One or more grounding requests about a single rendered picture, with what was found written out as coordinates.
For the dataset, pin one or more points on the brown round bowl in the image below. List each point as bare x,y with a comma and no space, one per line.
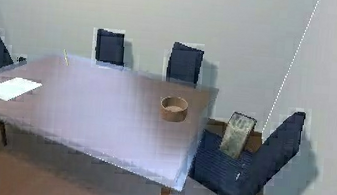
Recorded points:
174,109

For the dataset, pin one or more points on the small black object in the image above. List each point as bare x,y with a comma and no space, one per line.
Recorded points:
21,59

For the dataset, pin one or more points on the brown wooden dining table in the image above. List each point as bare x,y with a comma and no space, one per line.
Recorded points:
101,113

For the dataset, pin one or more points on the white flat sheet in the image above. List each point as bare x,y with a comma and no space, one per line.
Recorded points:
11,88

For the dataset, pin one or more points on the thin yellow pencil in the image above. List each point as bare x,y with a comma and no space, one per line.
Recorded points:
66,57

